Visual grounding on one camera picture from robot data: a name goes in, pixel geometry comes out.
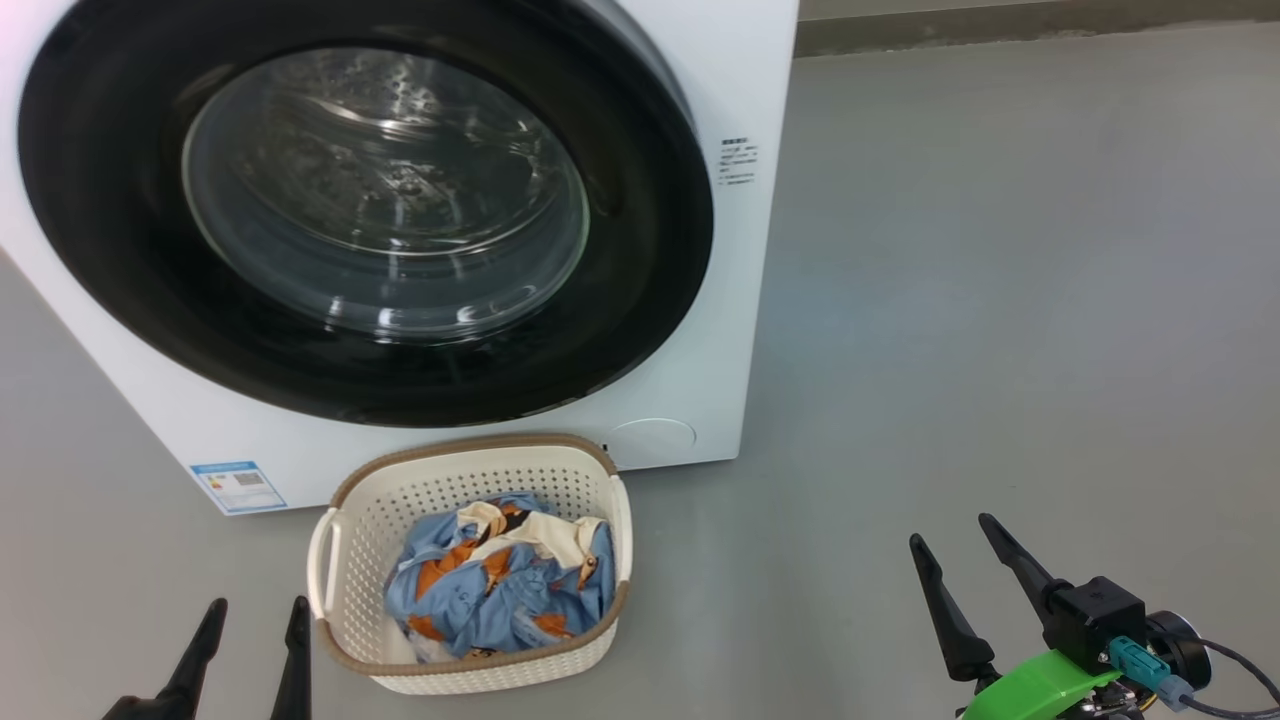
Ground round white filter cover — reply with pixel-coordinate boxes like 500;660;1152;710
607;418;698;471

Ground blue energy label sticker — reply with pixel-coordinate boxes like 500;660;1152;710
190;460;289;516

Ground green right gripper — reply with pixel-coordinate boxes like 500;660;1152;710
909;513;1121;720

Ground black round glass washer door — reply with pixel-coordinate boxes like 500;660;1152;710
17;0;715;429

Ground small printed text sticker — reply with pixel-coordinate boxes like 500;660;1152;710
720;138;759;186

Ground cream perforated laundry basket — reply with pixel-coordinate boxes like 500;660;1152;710
306;433;634;696

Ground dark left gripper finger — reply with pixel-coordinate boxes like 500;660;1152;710
150;598;228;720
270;596;313;720

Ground white front-load washing machine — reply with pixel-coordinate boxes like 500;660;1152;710
0;0;801;517

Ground blue and orange clothes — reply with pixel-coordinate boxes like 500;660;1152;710
384;491;617;663

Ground teal plug black cable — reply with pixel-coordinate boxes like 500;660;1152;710
1108;634;1280;720

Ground grey wall baseboard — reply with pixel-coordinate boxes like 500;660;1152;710
795;0;1280;58

